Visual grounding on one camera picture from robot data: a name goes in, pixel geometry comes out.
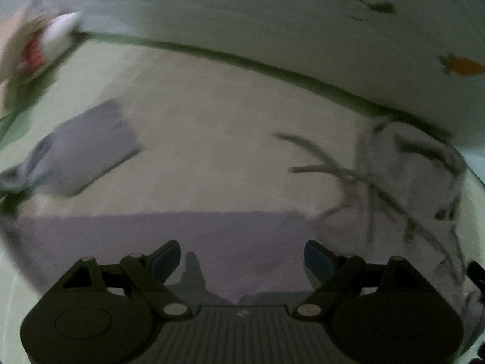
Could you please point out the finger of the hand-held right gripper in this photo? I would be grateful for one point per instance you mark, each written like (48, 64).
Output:
(477, 273)

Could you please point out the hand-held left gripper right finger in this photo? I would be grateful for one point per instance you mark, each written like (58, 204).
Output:
(318, 261)

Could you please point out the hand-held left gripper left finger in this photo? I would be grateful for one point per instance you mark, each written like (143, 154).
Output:
(166, 259)

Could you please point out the grey t-shirt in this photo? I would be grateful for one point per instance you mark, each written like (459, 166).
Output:
(227, 235)

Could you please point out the pale grey printed shirt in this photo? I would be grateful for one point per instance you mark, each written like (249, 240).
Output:
(409, 167)

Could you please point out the dark grey garment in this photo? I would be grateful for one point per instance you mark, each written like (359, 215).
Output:
(87, 148)

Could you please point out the pale blue carrot print bedsheet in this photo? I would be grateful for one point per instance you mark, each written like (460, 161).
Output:
(265, 19)

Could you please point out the white red plush toy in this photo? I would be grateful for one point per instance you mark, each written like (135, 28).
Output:
(53, 34)

